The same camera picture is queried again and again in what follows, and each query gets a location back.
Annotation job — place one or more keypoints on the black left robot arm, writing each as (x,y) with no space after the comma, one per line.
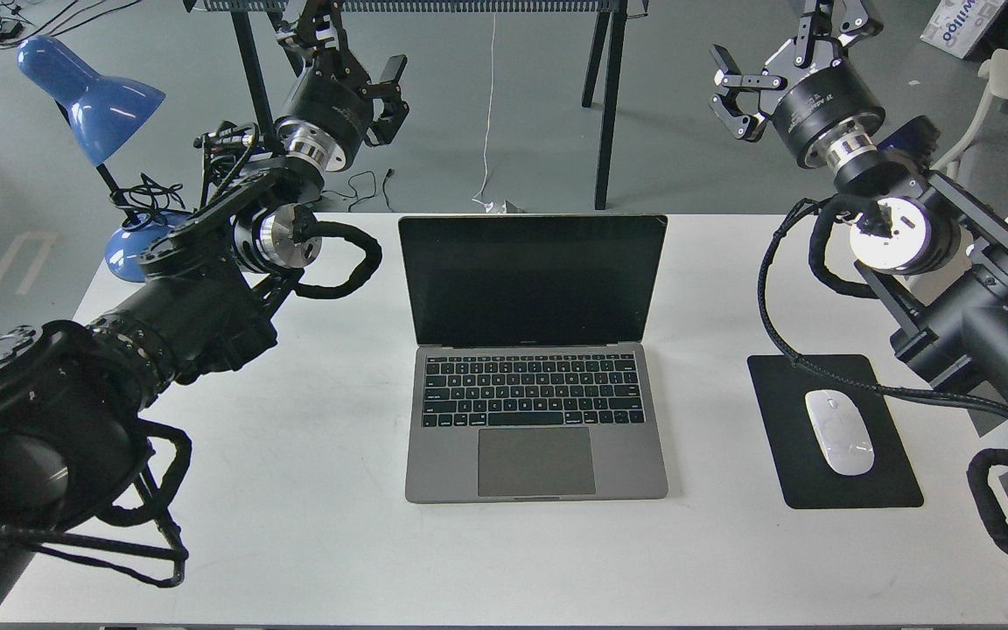
(83,477)

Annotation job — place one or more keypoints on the grey laptop computer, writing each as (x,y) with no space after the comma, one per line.
(530,379)

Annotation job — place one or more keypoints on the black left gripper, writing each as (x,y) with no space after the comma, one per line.
(334,108)

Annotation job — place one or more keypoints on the blue desk lamp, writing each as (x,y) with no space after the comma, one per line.
(104,112)

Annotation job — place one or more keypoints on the black mouse pad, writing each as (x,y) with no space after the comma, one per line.
(806,481)

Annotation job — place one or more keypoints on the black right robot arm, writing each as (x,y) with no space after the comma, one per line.
(898,229)

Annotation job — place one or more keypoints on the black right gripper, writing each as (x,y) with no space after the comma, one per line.
(819,101)

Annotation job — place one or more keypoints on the white chair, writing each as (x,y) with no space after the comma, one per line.
(994,71)

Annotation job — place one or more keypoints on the white cardboard box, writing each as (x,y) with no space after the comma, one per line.
(956,27)

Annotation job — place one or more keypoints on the white computer mouse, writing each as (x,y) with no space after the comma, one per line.
(840,432)

